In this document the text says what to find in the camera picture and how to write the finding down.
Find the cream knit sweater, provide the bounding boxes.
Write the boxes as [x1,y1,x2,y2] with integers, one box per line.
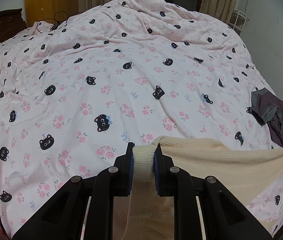
[111,135,283,240]

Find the black charger cable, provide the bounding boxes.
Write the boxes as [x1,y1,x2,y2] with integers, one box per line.
[36,11,68,33]

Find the pink cat-print duvet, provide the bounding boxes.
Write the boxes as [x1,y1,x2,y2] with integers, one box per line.
[0,0,283,240]

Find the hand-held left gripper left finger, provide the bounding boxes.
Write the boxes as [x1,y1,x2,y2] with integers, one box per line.
[11,142,135,240]

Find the white shelf rack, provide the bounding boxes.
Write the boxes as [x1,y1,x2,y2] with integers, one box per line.
[229,10,248,38]

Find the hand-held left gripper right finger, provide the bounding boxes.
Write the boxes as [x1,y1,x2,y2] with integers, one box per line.
[154,144,273,240]

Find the grey purple jacket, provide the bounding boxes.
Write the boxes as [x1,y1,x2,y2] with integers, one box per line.
[250,87,283,148]

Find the dark wooden headboard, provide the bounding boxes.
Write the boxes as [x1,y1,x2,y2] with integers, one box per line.
[0,8,28,65]

